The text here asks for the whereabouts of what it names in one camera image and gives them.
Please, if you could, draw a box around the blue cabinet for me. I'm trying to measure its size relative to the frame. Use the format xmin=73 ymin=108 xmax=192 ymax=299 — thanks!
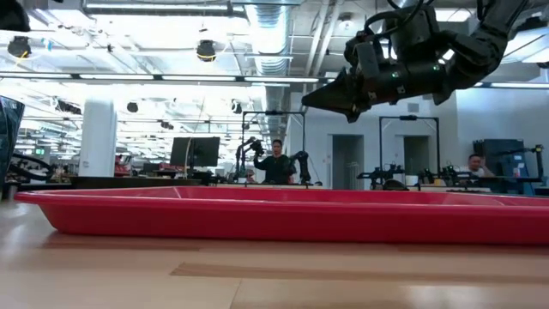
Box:
xmin=474 ymin=137 xmax=537 ymax=197

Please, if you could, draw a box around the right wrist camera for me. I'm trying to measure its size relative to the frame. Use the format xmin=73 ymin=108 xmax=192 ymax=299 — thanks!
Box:
xmin=383 ymin=4 xmax=441 ymax=64

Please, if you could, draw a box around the thin black station frame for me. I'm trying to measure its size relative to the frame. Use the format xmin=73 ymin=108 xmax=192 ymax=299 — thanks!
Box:
xmin=241 ymin=110 xmax=306 ymax=186
xmin=378 ymin=114 xmax=441 ymax=181

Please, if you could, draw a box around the black ceiling-hung device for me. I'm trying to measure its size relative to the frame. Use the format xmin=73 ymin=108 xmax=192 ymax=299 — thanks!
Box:
xmin=196 ymin=39 xmax=217 ymax=63
xmin=7 ymin=35 xmax=33 ymax=59

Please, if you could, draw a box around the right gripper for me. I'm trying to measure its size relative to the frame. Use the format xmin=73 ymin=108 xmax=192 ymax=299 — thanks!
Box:
xmin=301 ymin=40 xmax=450 ymax=124

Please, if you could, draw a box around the white round column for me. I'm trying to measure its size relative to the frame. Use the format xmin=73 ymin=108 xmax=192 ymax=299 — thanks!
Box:
xmin=78 ymin=99 xmax=118 ymax=178

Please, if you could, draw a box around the black computer monitor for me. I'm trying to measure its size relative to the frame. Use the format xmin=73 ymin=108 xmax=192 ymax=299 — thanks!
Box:
xmin=170 ymin=136 xmax=221 ymax=168

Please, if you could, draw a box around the person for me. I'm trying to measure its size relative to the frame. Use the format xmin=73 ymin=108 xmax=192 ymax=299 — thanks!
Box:
xmin=458 ymin=153 xmax=494 ymax=179
xmin=252 ymin=139 xmax=298 ymax=185

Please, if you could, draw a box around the red plastic tray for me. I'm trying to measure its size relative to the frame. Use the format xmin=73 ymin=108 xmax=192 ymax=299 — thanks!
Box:
xmin=14 ymin=185 xmax=549 ymax=246

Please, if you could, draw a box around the silver ventilation duct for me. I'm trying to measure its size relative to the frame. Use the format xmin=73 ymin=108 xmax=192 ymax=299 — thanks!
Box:
xmin=246 ymin=0 xmax=293 ymax=142

